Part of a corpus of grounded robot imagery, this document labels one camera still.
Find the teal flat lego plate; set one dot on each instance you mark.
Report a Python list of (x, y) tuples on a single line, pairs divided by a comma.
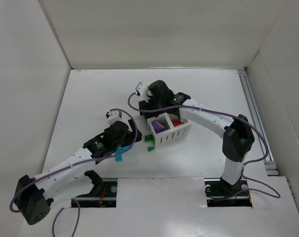
[(119, 153)]

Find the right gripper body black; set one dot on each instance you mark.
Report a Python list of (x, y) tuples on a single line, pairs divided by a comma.
[(143, 107)]

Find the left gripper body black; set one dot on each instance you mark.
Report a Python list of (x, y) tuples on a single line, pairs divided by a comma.
[(134, 133)]

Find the purple orange patterned lego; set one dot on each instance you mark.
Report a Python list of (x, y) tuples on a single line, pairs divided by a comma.
[(158, 127)]

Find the green lego by bin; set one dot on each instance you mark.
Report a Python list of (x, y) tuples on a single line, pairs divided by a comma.
[(149, 138)]

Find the red oval lego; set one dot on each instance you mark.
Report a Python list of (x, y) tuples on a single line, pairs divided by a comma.
[(177, 122)]

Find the white double bin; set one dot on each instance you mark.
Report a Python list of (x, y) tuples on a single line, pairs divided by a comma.
[(171, 133)]

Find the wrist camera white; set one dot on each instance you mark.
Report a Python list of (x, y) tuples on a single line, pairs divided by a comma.
[(113, 116), (141, 90)]

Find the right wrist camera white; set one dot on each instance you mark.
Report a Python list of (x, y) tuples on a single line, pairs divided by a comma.
[(141, 90)]

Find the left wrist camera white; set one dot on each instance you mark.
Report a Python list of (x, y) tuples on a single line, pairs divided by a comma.
[(113, 116)]

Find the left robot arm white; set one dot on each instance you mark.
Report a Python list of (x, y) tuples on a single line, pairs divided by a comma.
[(34, 197)]

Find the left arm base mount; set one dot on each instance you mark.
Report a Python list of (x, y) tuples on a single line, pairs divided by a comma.
[(103, 193)]

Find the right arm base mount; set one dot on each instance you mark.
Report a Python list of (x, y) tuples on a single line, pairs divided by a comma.
[(218, 197)]

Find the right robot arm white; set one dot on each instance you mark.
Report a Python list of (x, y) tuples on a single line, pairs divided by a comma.
[(237, 136)]

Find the aluminium rail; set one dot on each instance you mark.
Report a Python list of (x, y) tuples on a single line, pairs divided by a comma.
[(269, 162)]

